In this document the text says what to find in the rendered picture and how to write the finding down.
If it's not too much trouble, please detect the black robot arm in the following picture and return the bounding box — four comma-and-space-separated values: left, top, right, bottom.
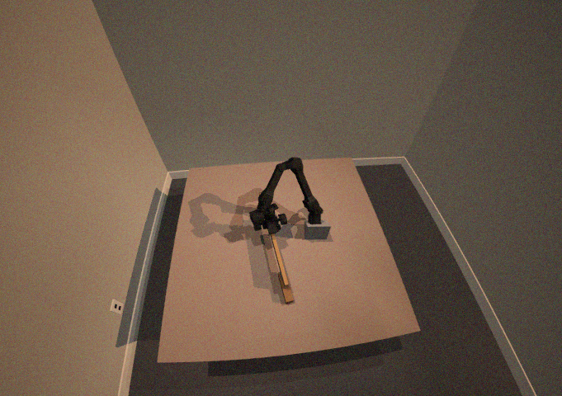
249, 157, 324, 234

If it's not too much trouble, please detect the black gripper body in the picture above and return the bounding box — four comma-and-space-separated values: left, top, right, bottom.
253, 214, 287, 231

